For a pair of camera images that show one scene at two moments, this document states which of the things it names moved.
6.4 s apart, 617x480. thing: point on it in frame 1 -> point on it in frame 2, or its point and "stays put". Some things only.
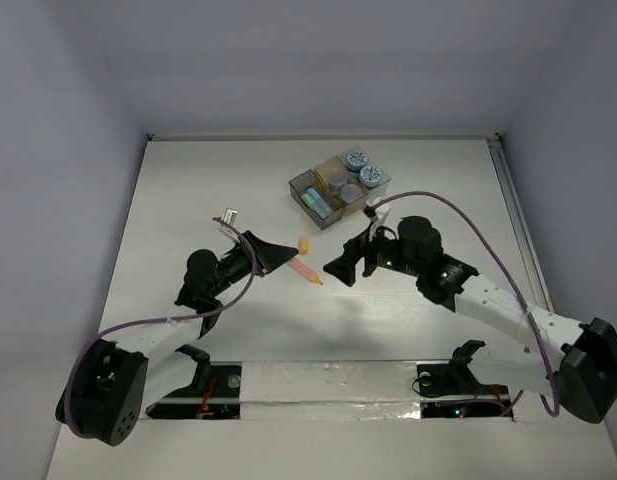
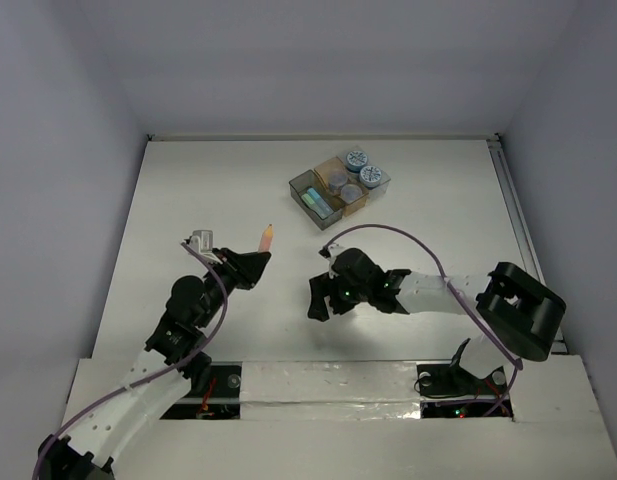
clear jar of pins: x=338 y=179 stays put
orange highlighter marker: x=304 y=272 -> x=265 y=244
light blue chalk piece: x=327 y=211 stays put
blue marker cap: x=313 y=193 stays put
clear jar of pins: x=350 y=193 stays put
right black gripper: x=343 y=266 -> x=320 y=287
